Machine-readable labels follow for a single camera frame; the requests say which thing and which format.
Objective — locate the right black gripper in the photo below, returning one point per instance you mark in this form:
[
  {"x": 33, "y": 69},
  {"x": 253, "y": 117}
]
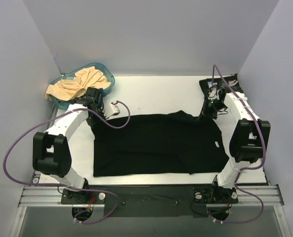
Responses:
[{"x": 209, "y": 110}]

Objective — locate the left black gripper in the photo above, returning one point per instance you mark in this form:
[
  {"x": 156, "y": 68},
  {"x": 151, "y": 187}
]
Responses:
[{"x": 97, "y": 112}]

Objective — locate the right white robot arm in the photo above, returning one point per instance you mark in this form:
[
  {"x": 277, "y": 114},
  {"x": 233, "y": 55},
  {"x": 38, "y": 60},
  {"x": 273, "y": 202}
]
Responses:
[{"x": 250, "y": 136}]

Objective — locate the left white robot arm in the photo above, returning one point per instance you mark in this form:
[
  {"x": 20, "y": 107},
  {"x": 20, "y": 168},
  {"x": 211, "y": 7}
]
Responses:
[{"x": 51, "y": 153}]

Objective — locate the beige t shirt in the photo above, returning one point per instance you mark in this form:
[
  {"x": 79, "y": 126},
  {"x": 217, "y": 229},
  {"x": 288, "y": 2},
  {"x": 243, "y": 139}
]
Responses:
[{"x": 69, "y": 89}]

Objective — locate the folded black printed t shirt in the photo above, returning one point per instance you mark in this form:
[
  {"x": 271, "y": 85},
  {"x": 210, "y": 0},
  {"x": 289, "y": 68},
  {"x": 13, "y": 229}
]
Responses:
[{"x": 232, "y": 81}]

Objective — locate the teal plastic basket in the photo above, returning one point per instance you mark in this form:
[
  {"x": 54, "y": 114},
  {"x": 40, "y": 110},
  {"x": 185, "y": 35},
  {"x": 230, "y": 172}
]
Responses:
[{"x": 63, "y": 105}]

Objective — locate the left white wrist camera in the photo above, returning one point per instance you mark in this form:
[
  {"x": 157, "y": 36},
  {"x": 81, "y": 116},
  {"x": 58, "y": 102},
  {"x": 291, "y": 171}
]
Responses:
[{"x": 111, "y": 110}]

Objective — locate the aluminium frame rail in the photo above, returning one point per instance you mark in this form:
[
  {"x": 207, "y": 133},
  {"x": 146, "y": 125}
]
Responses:
[{"x": 49, "y": 197}]

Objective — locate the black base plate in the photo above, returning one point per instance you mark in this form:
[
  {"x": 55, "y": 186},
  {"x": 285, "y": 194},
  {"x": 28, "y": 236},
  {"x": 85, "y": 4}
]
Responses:
[{"x": 156, "y": 200}]

